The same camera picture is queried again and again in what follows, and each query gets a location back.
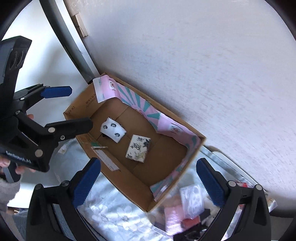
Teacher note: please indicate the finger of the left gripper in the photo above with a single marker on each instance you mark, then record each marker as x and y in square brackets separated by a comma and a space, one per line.
[28, 97]
[67, 129]

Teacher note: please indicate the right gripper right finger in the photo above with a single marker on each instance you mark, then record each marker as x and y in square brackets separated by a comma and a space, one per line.
[224, 194]

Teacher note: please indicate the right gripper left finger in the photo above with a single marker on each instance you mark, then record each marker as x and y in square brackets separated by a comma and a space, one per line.
[73, 193]

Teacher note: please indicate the floral white small box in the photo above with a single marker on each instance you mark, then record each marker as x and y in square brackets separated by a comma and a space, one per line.
[138, 148]

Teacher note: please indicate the red snack box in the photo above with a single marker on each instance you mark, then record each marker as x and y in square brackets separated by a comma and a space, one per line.
[242, 184]

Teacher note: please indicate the clear plastic case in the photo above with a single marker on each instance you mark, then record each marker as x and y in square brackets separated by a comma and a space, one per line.
[192, 201]

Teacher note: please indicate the floral light blue cloth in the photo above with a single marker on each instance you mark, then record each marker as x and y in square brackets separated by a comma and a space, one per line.
[115, 217]

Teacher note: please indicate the red lip gloss bottle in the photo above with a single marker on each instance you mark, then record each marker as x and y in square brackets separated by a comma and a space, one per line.
[189, 223]

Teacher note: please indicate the cardboard box pink lining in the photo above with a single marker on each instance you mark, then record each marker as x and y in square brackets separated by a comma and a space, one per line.
[174, 143]

